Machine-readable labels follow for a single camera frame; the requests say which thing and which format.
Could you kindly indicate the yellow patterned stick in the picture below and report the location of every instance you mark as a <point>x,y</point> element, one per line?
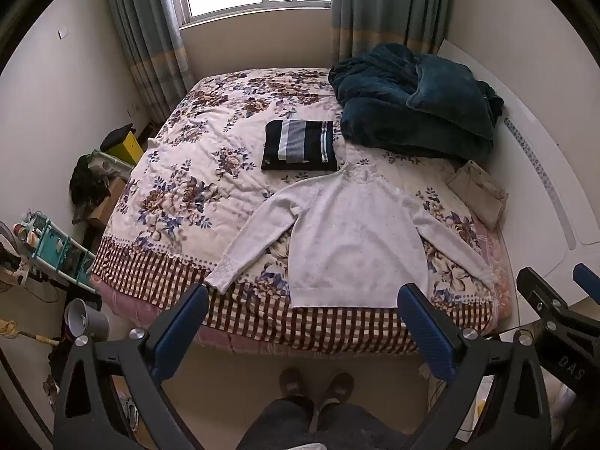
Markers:
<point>33,334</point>

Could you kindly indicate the dark blue striped folded sweater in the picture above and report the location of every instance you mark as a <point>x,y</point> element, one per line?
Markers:
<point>300,145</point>

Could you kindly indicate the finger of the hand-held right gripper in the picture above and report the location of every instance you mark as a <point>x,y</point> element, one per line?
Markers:
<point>588,279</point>
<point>539,288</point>

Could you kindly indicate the teal fleece blanket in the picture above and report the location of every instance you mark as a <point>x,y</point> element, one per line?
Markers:
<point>412,103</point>

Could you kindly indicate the yellow box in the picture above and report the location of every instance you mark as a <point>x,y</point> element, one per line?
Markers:
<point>129,147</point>

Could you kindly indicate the white knit sweater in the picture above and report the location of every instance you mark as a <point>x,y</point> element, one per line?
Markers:
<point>356,243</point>

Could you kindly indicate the teal storage rack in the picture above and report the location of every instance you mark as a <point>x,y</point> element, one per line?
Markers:
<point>56,253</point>

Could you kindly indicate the grey plastic cup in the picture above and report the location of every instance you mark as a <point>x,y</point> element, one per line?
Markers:
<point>91,323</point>

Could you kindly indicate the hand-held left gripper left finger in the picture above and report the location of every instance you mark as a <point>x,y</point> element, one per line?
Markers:
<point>180,328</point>

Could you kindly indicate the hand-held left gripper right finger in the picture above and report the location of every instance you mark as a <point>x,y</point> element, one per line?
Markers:
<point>426,333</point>

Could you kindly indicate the person's slipper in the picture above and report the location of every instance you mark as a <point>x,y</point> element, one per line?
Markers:
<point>293,384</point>
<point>338,386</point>

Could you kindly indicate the beige folded pants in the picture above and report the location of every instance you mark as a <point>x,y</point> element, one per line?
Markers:
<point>480,192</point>

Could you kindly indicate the person's right slipper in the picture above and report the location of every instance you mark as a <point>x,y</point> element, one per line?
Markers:
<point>338,386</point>

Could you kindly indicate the white headboard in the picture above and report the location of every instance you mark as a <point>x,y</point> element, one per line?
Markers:
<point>539,126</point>

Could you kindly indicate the clear plastic storage box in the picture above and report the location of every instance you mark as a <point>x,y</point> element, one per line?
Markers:
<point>112,161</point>

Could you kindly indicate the dark clothes pile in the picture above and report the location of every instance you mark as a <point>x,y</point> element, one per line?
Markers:
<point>89,187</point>

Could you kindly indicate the black cloth item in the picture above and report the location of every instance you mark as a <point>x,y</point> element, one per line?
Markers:
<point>115,136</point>

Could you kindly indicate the floral bed blanket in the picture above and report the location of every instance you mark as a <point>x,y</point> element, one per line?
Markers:
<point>211,126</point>

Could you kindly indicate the cardboard box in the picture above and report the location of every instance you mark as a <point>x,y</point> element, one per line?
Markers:
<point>110,201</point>

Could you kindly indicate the person's left slipper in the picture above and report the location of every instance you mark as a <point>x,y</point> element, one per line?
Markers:
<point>293,384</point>

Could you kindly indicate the grey-green curtain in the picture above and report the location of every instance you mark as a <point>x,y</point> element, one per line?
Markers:
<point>389,4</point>
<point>145,33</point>

